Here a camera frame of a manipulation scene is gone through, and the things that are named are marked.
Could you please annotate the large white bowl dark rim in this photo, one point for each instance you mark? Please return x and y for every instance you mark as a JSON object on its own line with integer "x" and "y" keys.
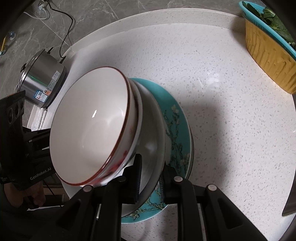
{"x": 152, "y": 139}

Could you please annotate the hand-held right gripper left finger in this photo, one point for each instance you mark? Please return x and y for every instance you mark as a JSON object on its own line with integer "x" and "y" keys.
{"x": 138, "y": 176}

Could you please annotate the small white bowl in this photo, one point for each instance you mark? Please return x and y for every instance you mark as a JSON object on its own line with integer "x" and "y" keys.
{"x": 138, "y": 120}

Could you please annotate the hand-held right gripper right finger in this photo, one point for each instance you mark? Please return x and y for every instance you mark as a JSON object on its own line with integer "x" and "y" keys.
{"x": 165, "y": 187}

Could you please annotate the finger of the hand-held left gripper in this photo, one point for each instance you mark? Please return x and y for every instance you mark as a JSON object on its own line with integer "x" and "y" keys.
{"x": 39, "y": 139}

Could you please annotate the grey rimmed white plate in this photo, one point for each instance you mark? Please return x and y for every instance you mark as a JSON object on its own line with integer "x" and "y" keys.
{"x": 191, "y": 153}

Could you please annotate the person's left hand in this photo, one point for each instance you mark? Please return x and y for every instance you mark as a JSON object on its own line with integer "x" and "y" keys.
{"x": 23, "y": 197}

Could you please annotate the red floral bowl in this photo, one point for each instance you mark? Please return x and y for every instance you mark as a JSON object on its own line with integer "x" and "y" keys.
{"x": 92, "y": 129}

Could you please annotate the leafy green vegetables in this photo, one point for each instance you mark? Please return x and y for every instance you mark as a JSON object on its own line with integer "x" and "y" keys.
{"x": 277, "y": 25}

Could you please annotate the white folded cloth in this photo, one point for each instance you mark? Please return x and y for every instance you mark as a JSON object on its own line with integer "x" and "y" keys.
{"x": 38, "y": 118}

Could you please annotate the teal floral plate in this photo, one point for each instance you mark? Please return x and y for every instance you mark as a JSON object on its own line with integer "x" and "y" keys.
{"x": 178, "y": 129}

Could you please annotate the stainless steel rice cooker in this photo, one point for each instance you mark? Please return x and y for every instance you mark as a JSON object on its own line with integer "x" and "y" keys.
{"x": 44, "y": 76}

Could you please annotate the yellow ribbed basin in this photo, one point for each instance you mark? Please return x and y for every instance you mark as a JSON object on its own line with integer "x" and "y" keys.
{"x": 270, "y": 60}

